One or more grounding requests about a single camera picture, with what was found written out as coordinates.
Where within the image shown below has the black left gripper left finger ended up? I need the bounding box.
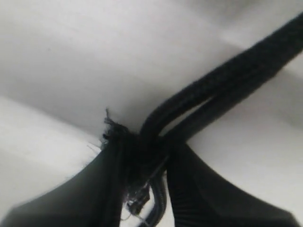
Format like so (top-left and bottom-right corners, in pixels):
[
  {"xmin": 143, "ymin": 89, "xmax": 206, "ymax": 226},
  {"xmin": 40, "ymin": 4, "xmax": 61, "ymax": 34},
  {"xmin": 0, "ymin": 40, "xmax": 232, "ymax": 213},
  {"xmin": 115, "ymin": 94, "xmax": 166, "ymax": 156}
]
[{"xmin": 4, "ymin": 143, "xmax": 124, "ymax": 227}]

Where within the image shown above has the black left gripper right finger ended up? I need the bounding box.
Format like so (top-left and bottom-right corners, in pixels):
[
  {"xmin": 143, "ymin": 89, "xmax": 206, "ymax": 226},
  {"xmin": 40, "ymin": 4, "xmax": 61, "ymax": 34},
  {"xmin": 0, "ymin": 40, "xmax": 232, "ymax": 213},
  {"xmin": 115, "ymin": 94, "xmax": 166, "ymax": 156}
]
[{"xmin": 167, "ymin": 144, "xmax": 297, "ymax": 227}]

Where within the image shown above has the black cord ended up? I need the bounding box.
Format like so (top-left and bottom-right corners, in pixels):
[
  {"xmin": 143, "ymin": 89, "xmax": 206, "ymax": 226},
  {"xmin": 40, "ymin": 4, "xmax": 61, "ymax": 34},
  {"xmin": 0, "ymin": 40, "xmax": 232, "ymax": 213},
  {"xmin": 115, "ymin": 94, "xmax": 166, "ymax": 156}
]
[{"xmin": 89, "ymin": 10, "xmax": 303, "ymax": 227}]

